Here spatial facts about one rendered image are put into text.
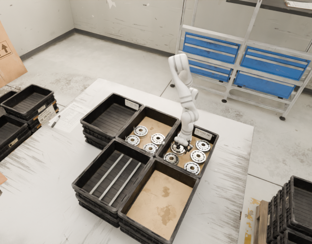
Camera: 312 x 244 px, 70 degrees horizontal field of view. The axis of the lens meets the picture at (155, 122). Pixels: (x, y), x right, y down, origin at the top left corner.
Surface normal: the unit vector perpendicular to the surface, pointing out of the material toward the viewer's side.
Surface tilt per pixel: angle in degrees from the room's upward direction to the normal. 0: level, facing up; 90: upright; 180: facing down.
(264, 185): 0
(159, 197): 0
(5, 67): 75
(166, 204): 0
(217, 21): 90
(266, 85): 90
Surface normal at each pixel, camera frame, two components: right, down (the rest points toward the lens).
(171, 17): -0.39, 0.62
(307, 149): 0.07, -0.72
